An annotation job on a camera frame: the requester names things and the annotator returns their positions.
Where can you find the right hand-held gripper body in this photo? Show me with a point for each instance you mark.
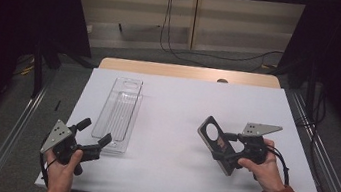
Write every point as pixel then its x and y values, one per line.
pixel 253 148

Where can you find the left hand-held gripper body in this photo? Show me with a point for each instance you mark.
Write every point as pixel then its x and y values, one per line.
pixel 58 135

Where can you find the clear plastic tray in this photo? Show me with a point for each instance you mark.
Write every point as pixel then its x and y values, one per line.
pixel 120 112

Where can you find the person's right hand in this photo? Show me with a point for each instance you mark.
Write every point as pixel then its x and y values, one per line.
pixel 267 173

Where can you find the person's left hand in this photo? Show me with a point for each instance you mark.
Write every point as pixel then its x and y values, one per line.
pixel 60 180

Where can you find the white table board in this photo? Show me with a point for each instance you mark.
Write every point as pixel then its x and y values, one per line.
pixel 170 109

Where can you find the black metal stand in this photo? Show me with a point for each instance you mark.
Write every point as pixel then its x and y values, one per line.
pixel 38 70

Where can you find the wooden table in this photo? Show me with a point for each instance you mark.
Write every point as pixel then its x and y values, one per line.
pixel 178 70

